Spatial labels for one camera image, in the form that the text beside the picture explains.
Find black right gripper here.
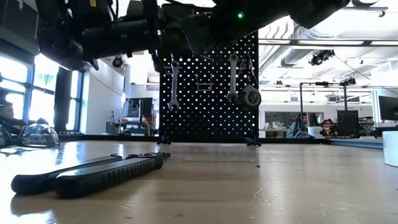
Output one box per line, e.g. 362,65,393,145
174,6,223,58

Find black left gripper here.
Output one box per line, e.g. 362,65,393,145
148,12,175,72

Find chrome combination wrench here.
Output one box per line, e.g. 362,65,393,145
226,53,239,104
167,59,181,112

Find black tape measure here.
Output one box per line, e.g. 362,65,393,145
238,83,262,110

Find black perforated metal pegboard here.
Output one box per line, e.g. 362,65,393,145
157,30,262,147

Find double prong metal hook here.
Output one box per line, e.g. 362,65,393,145
164,65,182,75

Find black background monitor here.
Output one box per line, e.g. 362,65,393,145
127,97,154,118

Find cluttered background desk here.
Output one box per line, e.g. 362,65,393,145
105,117,156,135

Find black structural column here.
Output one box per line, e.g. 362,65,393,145
53,67,76,132

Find person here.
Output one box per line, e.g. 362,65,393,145
0,101,28,131
285,113,312,139

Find clear safety glasses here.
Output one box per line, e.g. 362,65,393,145
0,123,60,149

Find small distant black pegboard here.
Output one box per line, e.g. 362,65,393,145
338,109,359,137

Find black computer monitor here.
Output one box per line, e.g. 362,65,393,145
377,95,398,122

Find white tape roll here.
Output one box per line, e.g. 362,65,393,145
381,131,398,167

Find silver ventilation duct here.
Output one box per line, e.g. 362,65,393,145
257,18,346,74

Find black ceiling-mounted camera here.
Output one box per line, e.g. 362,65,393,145
308,49,336,67

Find black camera rig frame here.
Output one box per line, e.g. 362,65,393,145
298,80,358,138

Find black aluminium table frame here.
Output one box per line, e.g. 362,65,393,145
57,133,383,146

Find black wire stripper pliers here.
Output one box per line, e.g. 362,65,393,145
11,151,172,199

